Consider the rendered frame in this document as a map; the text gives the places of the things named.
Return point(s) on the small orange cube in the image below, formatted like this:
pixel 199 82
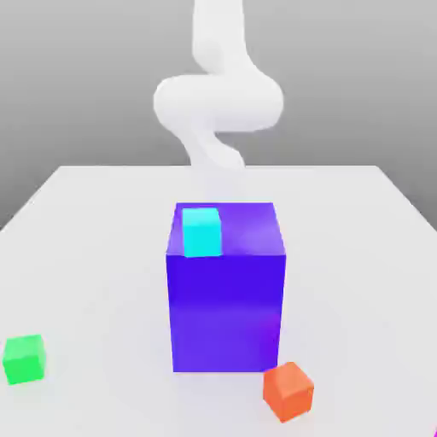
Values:
pixel 288 392

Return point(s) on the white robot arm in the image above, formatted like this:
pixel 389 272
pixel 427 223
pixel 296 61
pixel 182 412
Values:
pixel 218 99

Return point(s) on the small cyan cube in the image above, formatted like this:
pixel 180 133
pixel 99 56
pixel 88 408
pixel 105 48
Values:
pixel 201 234

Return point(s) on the large blue box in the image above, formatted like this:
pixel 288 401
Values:
pixel 225 314

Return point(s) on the small green cube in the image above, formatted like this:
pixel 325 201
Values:
pixel 24 360

